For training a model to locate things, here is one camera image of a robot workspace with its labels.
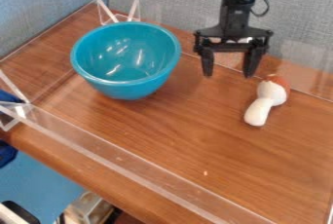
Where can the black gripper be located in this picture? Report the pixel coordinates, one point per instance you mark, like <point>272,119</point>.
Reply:
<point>246,40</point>

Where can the white brown toy mushroom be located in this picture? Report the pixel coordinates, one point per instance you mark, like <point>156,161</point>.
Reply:
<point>273,92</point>

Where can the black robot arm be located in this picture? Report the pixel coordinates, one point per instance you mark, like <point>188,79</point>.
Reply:
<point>234,14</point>

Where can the blue bowl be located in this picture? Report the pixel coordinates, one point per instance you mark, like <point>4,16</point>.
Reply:
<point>126,58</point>

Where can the clear acrylic back barrier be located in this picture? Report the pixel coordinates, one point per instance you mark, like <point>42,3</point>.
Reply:
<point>299,64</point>

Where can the clear acrylic barrier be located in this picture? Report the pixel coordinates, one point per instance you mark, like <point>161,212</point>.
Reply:
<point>177,189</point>
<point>299,64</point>

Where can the clear acrylic front barrier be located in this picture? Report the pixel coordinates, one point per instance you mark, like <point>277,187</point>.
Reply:
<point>177,189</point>

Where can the black white object bottom left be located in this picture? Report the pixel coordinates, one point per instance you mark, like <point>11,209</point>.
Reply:
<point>14,214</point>

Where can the clear acrylic corner bracket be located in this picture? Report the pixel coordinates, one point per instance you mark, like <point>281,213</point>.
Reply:
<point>111,16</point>

